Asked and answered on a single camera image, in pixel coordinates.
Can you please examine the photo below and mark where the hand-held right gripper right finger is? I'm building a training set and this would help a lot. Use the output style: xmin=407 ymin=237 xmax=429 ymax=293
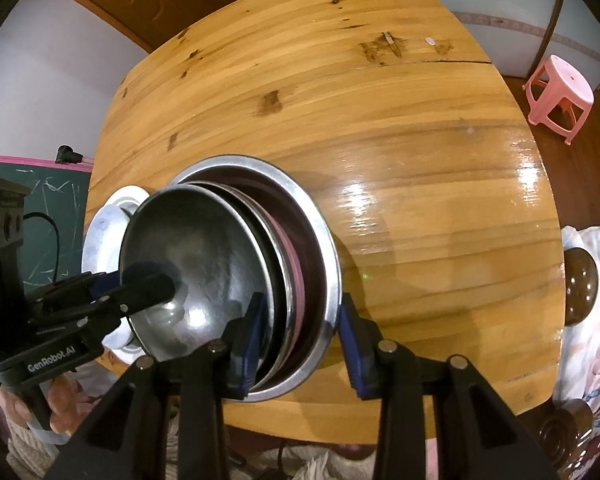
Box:
xmin=340 ymin=292 xmax=558 ymax=480

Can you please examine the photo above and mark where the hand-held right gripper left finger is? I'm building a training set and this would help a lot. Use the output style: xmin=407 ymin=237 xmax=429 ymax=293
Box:
xmin=45 ymin=292 xmax=271 ymax=480

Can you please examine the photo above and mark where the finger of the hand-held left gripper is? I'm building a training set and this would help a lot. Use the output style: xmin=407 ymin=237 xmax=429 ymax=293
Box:
xmin=35 ymin=270 xmax=123 ymax=311
xmin=80 ymin=274 xmax=177 ymax=331

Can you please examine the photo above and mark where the large white plate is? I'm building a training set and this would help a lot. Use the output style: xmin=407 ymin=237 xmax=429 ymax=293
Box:
xmin=81 ymin=185 xmax=153 ymax=364

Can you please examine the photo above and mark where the medium steel bowl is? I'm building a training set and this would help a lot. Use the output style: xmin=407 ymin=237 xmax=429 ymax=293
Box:
xmin=195 ymin=182 xmax=294 ymax=382

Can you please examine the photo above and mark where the pink bowl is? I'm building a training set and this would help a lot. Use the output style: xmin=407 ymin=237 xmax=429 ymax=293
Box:
xmin=265 ymin=215 xmax=307 ymax=362

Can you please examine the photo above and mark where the small steel bowl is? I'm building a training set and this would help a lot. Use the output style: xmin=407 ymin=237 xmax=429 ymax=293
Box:
xmin=119 ymin=184 xmax=276 ymax=364

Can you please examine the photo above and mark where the large steel bowl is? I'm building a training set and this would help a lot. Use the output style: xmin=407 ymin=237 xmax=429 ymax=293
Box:
xmin=167 ymin=155 xmax=342 ymax=404

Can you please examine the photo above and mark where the person's left forearm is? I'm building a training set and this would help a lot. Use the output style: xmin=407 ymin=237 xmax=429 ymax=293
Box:
xmin=2 ymin=417 xmax=81 ymax=480

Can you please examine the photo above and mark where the person's left hand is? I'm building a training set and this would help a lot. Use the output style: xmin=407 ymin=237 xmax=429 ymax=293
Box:
xmin=47 ymin=372 xmax=101 ymax=437

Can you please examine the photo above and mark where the person's beige knit clothing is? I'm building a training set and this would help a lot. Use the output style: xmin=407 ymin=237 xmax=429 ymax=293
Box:
xmin=165 ymin=425 xmax=381 ymax=480

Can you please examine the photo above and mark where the black easel knob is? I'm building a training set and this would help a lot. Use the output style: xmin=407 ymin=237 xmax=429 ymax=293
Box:
xmin=55 ymin=145 xmax=84 ymax=166

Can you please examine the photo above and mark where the wooden bedpost knob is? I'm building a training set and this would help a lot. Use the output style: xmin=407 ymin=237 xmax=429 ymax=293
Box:
xmin=537 ymin=400 xmax=597 ymax=462
xmin=562 ymin=247 xmax=599 ymax=327

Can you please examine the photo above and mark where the printed blanket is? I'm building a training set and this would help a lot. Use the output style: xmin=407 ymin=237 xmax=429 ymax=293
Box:
xmin=552 ymin=225 xmax=600 ymax=480

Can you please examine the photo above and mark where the brown wooden door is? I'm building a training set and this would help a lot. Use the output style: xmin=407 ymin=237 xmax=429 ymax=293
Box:
xmin=40 ymin=0 xmax=282 ymax=54

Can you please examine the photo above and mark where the pink plastic stool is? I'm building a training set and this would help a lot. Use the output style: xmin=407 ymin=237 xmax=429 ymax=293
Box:
xmin=523 ymin=55 xmax=595 ymax=146

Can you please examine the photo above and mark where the frosted sliding door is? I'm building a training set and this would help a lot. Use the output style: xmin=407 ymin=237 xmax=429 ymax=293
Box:
xmin=390 ymin=0 xmax=600 ymax=97

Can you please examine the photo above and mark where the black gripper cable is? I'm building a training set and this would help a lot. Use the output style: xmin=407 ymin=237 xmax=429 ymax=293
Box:
xmin=22 ymin=212 xmax=62 ymax=287

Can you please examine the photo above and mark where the green chalkboard with pink frame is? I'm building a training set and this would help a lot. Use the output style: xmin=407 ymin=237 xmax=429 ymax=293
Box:
xmin=0 ymin=155 xmax=97 ymax=288

